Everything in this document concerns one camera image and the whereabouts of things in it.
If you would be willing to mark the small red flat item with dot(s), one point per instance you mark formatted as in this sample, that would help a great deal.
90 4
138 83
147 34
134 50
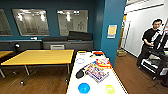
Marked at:
98 53

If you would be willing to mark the yellow bowl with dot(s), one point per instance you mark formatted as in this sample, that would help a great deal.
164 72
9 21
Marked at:
110 89

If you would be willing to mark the black wheeled cart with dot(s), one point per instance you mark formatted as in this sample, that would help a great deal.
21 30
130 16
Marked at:
156 61

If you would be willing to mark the long grey sofa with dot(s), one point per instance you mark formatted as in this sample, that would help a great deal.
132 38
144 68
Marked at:
20 45

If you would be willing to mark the brown cardboard box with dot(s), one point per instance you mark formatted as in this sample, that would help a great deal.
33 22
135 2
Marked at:
121 53

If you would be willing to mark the red orange game box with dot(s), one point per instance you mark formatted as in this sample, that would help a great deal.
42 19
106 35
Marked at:
104 63

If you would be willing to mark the yellow framed wall sign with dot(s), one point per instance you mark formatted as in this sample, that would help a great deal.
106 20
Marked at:
112 31

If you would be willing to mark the clear white bowl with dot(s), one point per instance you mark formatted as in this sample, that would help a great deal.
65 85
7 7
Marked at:
80 60

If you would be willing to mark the yellow air hockey table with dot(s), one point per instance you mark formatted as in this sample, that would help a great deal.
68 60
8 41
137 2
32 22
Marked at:
75 83

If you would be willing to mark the black oval object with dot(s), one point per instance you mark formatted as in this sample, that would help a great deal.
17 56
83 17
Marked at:
80 73

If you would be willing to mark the blue bowl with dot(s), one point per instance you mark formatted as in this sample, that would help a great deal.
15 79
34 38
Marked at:
83 88

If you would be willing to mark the black sofa backrest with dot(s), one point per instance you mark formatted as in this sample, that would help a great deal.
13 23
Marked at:
80 35

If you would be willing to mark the interior glass window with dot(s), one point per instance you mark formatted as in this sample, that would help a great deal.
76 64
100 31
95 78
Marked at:
5 22
30 22
72 22

